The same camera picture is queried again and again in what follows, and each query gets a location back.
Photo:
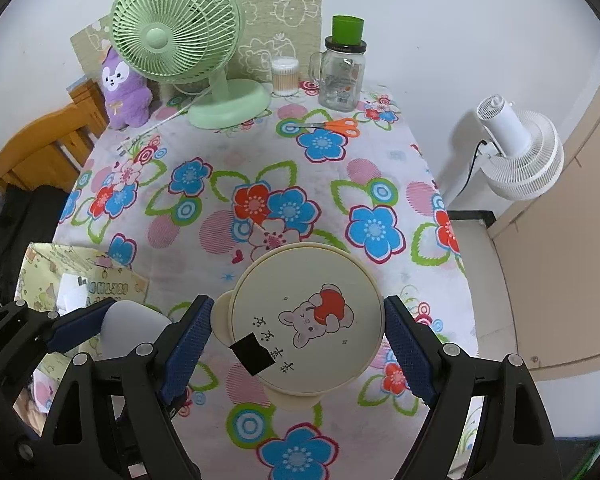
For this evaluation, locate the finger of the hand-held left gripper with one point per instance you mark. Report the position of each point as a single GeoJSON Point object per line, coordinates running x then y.
{"type": "Point", "coordinates": [0, 425]}
{"type": "Point", "coordinates": [75, 325]}

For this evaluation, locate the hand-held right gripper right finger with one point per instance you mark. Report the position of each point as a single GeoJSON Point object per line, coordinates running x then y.
{"type": "Point", "coordinates": [410, 350]}

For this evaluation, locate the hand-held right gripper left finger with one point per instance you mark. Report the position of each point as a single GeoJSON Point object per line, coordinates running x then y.
{"type": "Point", "coordinates": [187, 350]}

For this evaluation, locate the white egg-shaped lamp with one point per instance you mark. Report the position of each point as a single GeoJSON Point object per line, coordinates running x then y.
{"type": "Point", "coordinates": [130, 325]}

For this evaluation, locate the yellow patterned gift bag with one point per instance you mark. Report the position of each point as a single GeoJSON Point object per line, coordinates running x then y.
{"type": "Point", "coordinates": [40, 265]}

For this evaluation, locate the round cream cartoon lid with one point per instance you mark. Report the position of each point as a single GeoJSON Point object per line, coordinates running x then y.
{"type": "Point", "coordinates": [280, 290]}

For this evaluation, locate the black clothing pile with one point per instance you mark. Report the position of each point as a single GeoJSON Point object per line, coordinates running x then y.
{"type": "Point", "coordinates": [25, 215]}

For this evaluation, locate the floral tablecloth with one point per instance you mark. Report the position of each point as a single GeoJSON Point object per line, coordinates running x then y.
{"type": "Point", "coordinates": [330, 185]}

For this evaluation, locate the beige wooden door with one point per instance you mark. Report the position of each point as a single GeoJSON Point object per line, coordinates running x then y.
{"type": "Point", "coordinates": [570, 260]}

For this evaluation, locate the wooden chair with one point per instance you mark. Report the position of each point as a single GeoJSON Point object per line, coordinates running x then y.
{"type": "Point", "coordinates": [40, 135]}

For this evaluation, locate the purple plush toy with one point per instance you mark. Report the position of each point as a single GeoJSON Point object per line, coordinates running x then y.
{"type": "Point", "coordinates": [125, 100]}

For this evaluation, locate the orange scissors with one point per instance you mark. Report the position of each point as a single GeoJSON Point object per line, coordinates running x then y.
{"type": "Point", "coordinates": [342, 126]}

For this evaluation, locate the glass mug jar green lid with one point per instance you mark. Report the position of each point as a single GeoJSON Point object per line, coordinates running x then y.
{"type": "Point", "coordinates": [337, 85]}

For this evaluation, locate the cotton swab jar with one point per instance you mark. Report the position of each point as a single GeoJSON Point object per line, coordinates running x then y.
{"type": "Point", "coordinates": [285, 80]}

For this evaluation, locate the green desk fan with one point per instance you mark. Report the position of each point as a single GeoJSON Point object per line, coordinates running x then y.
{"type": "Point", "coordinates": [155, 37]}

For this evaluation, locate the beige patterned backdrop board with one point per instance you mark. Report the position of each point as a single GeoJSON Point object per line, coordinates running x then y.
{"type": "Point", "coordinates": [290, 0]}

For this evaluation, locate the black metal frame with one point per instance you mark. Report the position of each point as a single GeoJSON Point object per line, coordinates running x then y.
{"type": "Point", "coordinates": [472, 215]}

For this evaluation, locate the white wall fan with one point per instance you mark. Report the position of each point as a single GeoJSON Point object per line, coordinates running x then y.
{"type": "Point", "coordinates": [525, 160]}

